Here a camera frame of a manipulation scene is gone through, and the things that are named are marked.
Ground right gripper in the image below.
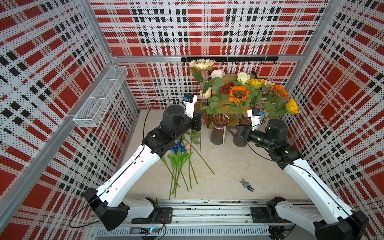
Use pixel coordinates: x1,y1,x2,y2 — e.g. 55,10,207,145
227,125,275,151

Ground orange gerbera flower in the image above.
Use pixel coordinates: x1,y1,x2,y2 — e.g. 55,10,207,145
225,86,252,116
263,84,290,104

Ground red gerbera flower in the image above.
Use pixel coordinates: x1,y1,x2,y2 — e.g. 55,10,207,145
218,82,235,116

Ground pale pink rose flower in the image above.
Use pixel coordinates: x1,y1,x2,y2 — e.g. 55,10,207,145
211,70,225,115

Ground yellow sunflower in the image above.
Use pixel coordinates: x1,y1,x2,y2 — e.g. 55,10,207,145
263,98,300,120
248,79,265,106

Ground cream gerbera flower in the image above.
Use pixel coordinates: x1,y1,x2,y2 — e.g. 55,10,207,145
262,80,275,93

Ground large cream sunflower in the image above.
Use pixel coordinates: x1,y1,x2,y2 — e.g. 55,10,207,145
188,58,221,154

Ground white rose flower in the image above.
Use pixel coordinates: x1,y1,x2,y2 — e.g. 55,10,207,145
237,73,251,85

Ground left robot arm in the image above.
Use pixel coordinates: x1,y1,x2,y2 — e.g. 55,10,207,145
83,104,203,231

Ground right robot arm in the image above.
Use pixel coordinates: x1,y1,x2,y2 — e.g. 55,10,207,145
229,119,369,240

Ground small white rose on table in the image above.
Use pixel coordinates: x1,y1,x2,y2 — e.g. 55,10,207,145
186,130,215,175

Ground dark ribbed glass vase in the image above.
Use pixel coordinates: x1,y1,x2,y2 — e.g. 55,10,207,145
239,117,252,126

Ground pink glass vase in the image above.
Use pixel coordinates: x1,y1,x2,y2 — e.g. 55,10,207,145
210,114,230,145

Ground wooden two-tier shelf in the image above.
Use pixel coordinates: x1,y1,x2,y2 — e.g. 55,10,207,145
203,70,266,127

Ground green circuit board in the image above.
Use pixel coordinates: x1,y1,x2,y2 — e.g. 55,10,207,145
140,227,161,236

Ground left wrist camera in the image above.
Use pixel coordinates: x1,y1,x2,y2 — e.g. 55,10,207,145
183,93,197,119

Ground small grey figurine keychain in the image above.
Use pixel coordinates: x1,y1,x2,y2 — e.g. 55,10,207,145
239,179,255,192

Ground black hook rail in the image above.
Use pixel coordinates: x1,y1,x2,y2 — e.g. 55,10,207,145
177,55,279,64

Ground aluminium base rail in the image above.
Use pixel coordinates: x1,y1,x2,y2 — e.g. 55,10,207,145
89,199,335,226

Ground white wire wall basket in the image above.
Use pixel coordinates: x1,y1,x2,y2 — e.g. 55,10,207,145
74,66,128,128

